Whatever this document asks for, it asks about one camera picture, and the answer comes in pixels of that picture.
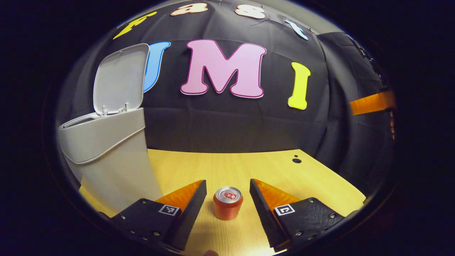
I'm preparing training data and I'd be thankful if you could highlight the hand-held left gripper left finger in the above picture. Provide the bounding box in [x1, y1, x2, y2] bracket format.
[110, 179, 208, 252]

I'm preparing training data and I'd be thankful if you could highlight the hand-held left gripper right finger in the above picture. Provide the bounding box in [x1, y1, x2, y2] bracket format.
[249, 178, 346, 252]

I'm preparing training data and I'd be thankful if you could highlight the red pop can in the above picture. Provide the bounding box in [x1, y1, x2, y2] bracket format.
[213, 186, 244, 221]

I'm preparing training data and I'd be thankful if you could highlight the white desktop garbage bin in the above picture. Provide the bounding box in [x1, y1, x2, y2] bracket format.
[58, 43, 164, 214]

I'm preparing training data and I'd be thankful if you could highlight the wooden desktop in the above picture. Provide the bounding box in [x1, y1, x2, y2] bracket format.
[78, 149, 366, 256]

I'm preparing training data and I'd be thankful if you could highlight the black backdrop cloth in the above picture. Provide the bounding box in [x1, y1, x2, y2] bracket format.
[55, 0, 397, 199]

